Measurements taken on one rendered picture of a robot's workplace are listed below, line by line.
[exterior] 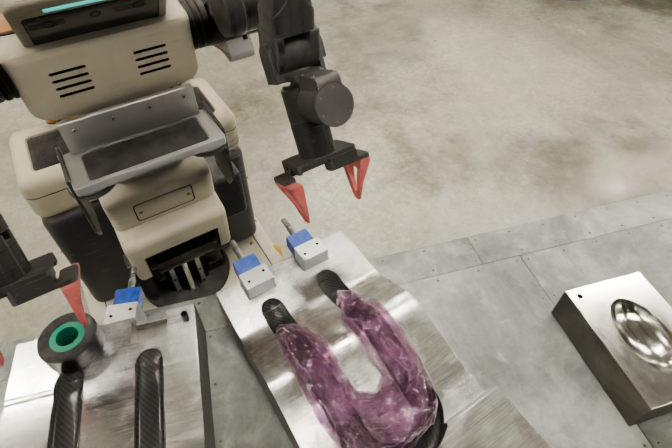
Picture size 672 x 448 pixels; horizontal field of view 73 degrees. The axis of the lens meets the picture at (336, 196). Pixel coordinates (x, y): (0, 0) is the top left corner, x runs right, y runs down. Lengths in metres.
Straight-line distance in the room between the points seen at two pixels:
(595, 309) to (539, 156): 1.76
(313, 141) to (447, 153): 1.80
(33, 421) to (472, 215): 1.78
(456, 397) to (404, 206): 1.48
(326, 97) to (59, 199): 0.84
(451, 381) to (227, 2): 0.63
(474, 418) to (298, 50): 0.54
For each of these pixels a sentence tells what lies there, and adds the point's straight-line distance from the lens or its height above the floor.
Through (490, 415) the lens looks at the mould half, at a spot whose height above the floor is 0.91.
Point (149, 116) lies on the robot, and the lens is 0.86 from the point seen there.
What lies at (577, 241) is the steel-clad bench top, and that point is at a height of 0.80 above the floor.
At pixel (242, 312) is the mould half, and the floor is 0.85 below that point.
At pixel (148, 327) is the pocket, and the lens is 0.82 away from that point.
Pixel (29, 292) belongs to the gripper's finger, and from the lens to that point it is 0.64.
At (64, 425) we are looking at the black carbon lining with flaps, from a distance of 0.78.
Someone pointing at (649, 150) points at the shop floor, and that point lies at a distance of 2.89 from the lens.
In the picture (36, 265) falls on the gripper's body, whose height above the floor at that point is 1.08.
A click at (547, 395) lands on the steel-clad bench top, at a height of 0.80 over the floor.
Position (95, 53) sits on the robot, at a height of 1.19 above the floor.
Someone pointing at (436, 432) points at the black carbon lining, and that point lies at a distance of 0.71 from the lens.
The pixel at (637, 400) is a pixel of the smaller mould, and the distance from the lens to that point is 0.84.
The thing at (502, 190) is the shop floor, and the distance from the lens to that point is 2.31.
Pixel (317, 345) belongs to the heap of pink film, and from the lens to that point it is 0.70.
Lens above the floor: 1.53
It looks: 46 degrees down
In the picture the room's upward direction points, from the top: straight up
